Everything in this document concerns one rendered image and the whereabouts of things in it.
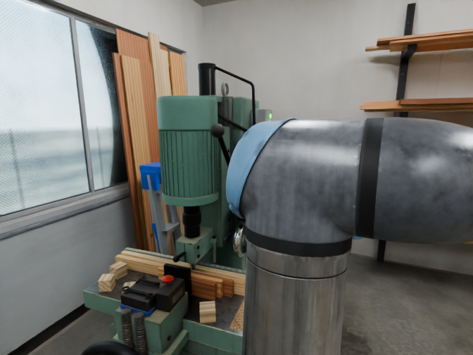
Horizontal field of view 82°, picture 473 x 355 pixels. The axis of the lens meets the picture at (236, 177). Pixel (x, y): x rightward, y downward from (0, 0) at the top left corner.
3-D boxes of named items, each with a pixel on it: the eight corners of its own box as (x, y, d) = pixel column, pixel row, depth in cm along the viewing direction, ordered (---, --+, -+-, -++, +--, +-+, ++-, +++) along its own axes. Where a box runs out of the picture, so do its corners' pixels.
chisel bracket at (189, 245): (176, 265, 87) (174, 240, 85) (196, 246, 100) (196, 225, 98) (196, 269, 85) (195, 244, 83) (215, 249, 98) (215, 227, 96)
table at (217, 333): (56, 327, 81) (53, 309, 79) (129, 273, 109) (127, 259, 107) (251, 397, 60) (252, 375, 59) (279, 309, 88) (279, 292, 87)
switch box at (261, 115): (250, 151, 105) (250, 108, 101) (257, 148, 114) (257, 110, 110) (265, 152, 103) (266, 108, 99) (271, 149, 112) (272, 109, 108)
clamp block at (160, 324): (116, 339, 72) (112, 310, 70) (148, 307, 85) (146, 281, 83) (163, 356, 67) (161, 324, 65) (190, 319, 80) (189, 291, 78)
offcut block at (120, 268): (117, 279, 94) (116, 269, 93) (110, 276, 96) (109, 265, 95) (127, 273, 98) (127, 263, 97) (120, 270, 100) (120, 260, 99)
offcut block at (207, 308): (215, 311, 78) (215, 300, 78) (215, 322, 74) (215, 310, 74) (200, 313, 78) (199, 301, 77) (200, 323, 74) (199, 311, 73)
